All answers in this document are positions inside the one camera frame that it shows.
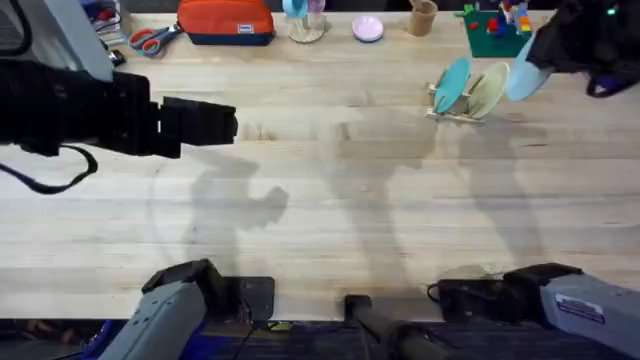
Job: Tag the black mount post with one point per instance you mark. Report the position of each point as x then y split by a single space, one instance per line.
390 330

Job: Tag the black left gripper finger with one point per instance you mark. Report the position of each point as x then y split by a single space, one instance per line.
200 110
207 134

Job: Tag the small pink bowl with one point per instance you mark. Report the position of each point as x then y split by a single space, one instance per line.
367 28

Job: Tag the blue cup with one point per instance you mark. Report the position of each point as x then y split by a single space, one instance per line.
295 7

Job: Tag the pink cup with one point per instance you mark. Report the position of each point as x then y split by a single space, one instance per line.
316 6

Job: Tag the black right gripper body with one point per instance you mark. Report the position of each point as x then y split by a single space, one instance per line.
595 35

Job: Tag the wooden cup stand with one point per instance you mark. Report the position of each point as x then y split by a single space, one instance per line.
306 31

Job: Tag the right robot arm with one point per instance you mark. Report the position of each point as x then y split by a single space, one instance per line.
580 305

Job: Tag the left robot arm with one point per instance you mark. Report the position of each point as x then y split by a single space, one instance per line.
160 320

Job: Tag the small black tool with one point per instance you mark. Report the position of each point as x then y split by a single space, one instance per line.
116 57

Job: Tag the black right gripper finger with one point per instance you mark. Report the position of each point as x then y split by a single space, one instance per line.
540 44
539 62

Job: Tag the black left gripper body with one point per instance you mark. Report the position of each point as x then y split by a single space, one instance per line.
75 107

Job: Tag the light blue plate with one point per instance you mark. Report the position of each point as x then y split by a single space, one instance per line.
520 75

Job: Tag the red and blue scissors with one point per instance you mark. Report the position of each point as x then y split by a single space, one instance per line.
150 42

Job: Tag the teal plate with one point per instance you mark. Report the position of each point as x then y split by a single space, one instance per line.
452 82

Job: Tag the orange and navy zip bag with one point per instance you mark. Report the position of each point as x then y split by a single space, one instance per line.
225 22

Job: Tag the green board with toy blocks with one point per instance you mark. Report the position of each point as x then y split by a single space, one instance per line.
495 35

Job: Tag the tan cup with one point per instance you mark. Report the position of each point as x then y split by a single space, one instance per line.
422 20

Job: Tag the small wooden peg rack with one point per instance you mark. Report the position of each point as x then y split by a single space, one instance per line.
450 116

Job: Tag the pale green plate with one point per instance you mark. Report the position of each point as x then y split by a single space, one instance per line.
489 90

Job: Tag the box of small items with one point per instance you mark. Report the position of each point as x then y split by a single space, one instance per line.
102 17

